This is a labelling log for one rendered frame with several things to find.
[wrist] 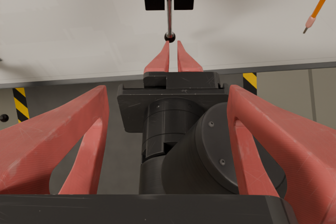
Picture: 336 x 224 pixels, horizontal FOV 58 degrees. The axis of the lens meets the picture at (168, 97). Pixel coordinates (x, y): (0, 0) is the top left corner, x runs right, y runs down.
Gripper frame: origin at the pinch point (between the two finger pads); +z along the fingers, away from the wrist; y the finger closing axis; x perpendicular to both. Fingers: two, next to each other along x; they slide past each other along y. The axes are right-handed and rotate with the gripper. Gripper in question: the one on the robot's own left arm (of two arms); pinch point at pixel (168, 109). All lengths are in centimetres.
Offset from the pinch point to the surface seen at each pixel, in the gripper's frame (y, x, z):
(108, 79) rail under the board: 10.4, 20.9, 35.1
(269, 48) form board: -15.3, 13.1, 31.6
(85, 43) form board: 12.1, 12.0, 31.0
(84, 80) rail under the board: 14.8, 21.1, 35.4
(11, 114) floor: 78, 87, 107
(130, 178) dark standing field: 19, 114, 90
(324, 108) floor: -71, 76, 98
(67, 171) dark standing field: 51, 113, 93
